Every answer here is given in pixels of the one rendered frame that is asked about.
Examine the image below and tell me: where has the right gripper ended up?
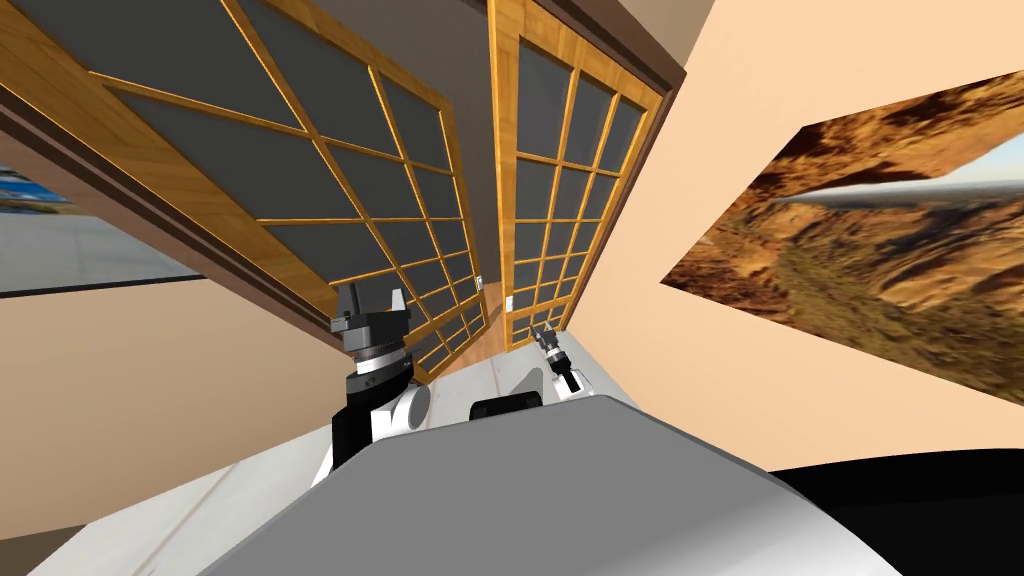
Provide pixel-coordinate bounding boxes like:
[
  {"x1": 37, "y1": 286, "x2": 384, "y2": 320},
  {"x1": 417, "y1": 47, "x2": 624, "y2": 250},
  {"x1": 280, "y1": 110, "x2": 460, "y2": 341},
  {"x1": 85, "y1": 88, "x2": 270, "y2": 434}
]
[{"x1": 531, "y1": 323, "x2": 565, "y2": 358}]

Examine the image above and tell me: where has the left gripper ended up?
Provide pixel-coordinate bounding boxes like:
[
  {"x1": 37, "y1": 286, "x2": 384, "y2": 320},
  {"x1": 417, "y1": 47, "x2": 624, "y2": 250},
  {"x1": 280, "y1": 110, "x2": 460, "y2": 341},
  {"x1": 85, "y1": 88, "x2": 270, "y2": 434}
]
[{"x1": 330, "y1": 281, "x2": 412, "y2": 354}]

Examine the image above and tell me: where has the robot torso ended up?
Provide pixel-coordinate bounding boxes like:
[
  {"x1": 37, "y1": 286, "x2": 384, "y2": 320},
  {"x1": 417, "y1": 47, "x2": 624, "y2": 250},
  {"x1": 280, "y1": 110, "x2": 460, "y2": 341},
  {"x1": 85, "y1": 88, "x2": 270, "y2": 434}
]
[{"x1": 195, "y1": 391, "x2": 907, "y2": 576}]

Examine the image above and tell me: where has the wooden lattice door leaf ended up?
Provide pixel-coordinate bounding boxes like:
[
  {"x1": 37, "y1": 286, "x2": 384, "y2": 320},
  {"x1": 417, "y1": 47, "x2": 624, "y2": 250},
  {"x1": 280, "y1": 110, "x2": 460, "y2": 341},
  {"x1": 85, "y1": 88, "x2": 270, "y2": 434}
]
[
  {"x1": 487, "y1": 0, "x2": 668, "y2": 354},
  {"x1": 0, "y1": 0, "x2": 492, "y2": 386}
]

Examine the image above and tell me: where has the blue grey wall picture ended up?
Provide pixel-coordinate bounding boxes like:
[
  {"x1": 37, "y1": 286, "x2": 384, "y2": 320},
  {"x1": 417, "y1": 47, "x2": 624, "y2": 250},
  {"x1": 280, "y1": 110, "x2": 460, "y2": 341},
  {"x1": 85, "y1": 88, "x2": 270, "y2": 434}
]
[{"x1": 0, "y1": 163, "x2": 206, "y2": 300}]

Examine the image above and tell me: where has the desert landscape wall picture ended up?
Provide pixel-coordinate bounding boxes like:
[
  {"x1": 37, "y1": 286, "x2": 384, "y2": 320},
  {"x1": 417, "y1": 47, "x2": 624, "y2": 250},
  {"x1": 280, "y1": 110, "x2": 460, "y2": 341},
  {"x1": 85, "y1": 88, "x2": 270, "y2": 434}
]
[{"x1": 659, "y1": 70, "x2": 1024, "y2": 406}]

